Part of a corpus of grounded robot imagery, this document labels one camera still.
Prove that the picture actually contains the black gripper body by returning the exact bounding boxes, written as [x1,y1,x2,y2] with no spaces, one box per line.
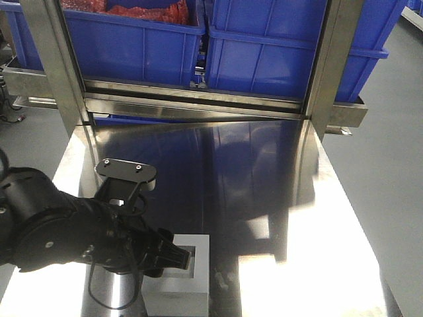
[104,215,175,277]

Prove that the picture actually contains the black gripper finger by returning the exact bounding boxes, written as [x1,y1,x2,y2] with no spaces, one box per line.
[155,244,190,270]

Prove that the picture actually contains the gray square foam base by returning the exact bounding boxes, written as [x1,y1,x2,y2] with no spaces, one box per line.
[141,234,210,316]

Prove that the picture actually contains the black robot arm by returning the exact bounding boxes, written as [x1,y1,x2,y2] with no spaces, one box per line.
[1,168,190,277]

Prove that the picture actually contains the blue bin with red contents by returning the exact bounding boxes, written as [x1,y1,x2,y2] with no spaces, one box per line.
[0,0,207,87]

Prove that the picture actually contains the blue stacked bin right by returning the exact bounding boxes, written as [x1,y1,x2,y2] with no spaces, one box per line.
[205,1,406,102]

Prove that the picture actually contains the red mesh bags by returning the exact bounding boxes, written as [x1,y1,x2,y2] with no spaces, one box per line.
[61,1,190,25]

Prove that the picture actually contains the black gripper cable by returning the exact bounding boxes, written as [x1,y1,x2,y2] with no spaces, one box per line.
[88,194,148,310]

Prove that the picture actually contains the stainless steel shelf frame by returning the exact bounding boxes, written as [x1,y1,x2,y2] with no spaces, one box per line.
[5,1,366,137]

